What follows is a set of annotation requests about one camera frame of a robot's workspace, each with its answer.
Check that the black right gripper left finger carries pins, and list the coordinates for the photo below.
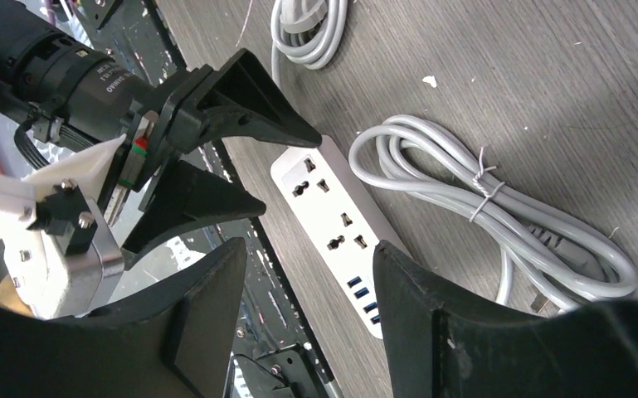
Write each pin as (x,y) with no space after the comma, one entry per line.
(172,339)

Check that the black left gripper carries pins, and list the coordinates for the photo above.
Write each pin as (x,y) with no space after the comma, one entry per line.
(62,92)

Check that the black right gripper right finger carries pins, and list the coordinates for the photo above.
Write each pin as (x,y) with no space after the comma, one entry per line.
(441,340)

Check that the large white power strip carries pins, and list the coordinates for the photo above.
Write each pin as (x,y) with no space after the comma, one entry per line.
(341,219)

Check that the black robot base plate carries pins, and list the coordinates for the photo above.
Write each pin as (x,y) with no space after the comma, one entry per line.
(275,352)

